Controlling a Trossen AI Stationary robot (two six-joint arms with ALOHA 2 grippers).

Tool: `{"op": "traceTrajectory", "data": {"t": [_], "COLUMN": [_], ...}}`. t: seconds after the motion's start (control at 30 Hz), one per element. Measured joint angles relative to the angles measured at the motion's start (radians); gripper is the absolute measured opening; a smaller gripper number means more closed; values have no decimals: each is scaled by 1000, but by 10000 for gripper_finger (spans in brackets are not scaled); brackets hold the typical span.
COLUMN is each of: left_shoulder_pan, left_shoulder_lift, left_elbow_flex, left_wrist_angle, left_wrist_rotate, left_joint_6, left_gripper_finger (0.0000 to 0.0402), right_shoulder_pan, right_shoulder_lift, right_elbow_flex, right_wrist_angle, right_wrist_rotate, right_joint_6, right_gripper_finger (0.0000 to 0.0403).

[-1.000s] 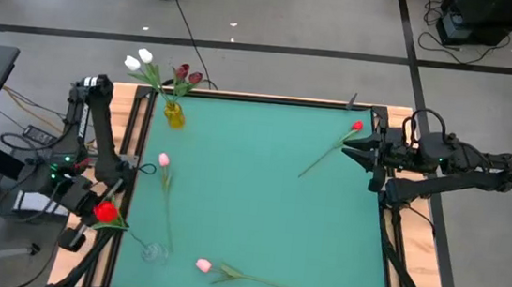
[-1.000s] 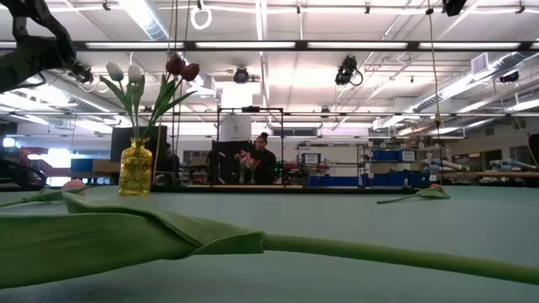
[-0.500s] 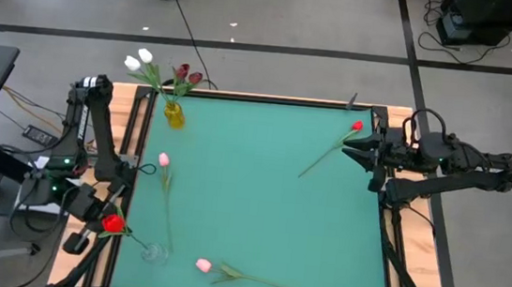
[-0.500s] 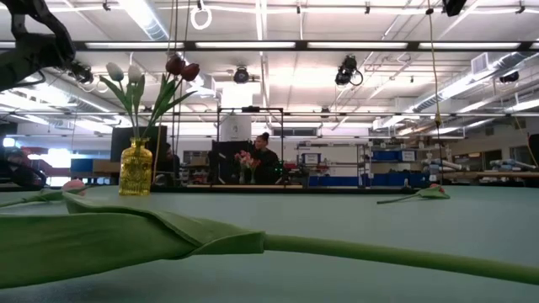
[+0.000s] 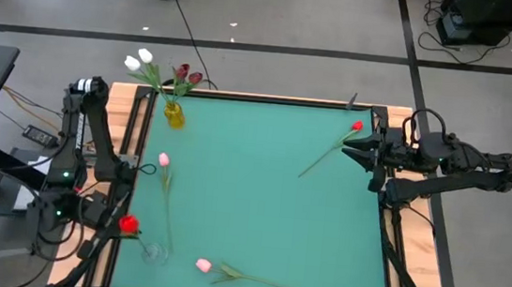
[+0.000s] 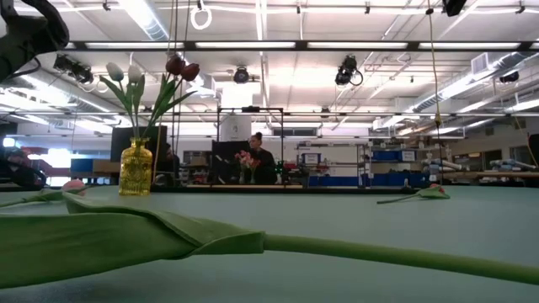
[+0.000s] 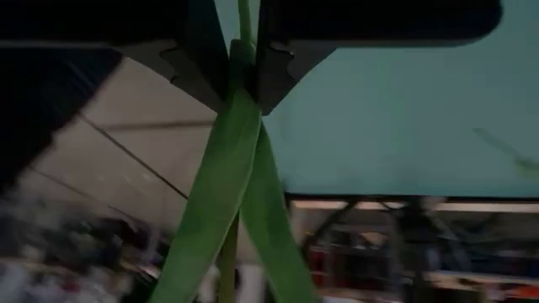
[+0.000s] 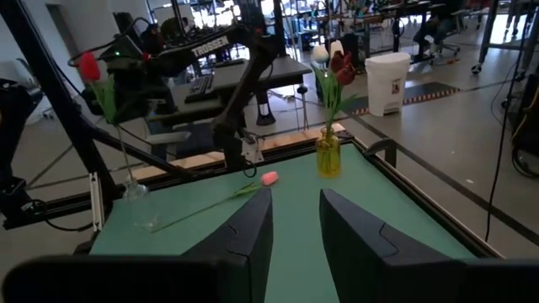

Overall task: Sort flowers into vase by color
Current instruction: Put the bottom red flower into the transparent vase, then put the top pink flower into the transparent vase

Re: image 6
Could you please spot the round black ceiling camera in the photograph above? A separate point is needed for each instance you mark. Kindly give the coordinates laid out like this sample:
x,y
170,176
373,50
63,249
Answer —
x,y
241,76

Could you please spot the pink flower bunch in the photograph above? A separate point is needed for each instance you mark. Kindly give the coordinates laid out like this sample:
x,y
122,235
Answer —
x,y
246,160

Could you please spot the seated person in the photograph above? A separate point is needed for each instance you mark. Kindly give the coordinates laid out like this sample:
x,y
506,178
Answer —
x,y
263,164

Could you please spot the dark red artificial tulip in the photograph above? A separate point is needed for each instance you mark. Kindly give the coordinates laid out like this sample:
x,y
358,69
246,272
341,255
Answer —
x,y
190,71
174,65

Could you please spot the black metal stand frame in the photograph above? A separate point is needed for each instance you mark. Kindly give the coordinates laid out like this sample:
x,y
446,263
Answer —
x,y
251,109

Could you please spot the black table frame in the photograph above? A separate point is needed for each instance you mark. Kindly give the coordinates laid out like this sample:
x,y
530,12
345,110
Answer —
x,y
337,189

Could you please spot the white sign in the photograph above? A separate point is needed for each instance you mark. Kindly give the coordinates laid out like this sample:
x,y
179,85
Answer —
x,y
311,159

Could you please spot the small black monitor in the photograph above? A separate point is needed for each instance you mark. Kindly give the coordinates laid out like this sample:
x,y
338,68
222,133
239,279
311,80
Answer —
x,y
223,162

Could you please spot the black overhead light rail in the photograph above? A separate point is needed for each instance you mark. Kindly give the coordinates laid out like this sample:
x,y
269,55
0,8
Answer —
x,y
301,45

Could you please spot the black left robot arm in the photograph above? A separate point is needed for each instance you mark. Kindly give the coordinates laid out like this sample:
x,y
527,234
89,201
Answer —
x,y
25,38

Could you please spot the blue shelf bins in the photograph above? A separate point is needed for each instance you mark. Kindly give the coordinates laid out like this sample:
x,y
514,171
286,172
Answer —
x,y
385,155

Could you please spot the yellow glass vase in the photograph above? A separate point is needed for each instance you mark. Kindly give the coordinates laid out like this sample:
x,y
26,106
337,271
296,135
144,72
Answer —
x,y
135,172

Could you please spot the black ceiling light fixture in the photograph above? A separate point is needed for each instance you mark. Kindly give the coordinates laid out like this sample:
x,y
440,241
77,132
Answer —
x,y
82,75

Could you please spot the dark slanted bar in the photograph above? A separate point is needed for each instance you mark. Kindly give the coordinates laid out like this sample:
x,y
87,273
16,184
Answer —
x,y
25,177

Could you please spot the large black monitor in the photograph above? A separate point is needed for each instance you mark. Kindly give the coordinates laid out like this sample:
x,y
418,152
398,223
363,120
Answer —
x,y
115,147

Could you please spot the small black ceiling camera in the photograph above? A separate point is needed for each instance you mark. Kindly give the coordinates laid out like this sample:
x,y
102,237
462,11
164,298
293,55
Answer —
x,y
509,77

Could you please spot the teal table mat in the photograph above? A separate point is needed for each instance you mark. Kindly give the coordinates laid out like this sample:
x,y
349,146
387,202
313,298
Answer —
x,y
358,219

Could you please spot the blue storage bin row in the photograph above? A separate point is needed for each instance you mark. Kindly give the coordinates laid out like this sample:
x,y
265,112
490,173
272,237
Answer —
x,y
379,180

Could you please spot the blue box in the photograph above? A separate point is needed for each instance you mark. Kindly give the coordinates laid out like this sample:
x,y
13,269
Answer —
x,y
82,165

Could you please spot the white artificial tulip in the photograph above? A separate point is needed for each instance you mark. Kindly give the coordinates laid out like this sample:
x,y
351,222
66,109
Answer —
x,y
114,71
135,73

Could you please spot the wooden workbench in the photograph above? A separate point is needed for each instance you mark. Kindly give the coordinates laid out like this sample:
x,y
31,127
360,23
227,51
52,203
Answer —
x,y
497,173

